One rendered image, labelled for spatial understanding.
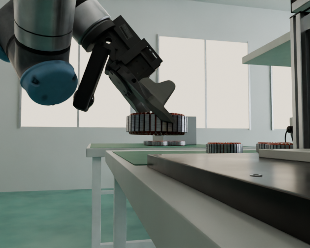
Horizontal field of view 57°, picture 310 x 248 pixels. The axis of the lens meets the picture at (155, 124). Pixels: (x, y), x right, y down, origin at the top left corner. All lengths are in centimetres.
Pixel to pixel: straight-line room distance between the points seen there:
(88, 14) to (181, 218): 40
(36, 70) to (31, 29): 5
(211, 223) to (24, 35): 33
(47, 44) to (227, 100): 507
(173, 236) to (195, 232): 5
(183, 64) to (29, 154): 297
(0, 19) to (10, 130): 443
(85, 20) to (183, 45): 483
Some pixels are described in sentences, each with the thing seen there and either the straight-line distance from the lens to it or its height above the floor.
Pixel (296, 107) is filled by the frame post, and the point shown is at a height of 86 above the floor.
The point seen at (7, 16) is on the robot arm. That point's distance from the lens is 55.
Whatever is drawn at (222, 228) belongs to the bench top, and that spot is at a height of 75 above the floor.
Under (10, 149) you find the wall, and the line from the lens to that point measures 495.
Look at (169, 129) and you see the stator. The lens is 47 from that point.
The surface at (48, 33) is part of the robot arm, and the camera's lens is 41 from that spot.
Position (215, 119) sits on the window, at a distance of 526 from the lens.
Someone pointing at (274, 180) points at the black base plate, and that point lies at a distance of 20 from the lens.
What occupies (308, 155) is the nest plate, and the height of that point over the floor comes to 78.
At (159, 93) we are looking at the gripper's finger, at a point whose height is 87.
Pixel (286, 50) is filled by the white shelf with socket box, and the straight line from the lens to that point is 137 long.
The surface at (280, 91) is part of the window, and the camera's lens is 599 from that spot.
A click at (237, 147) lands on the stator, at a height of 77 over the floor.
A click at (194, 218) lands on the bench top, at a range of 19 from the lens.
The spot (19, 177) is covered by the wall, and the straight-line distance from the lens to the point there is 495.
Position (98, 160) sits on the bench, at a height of 68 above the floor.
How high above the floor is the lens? 80
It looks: 3 degrees up
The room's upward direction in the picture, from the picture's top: straight up
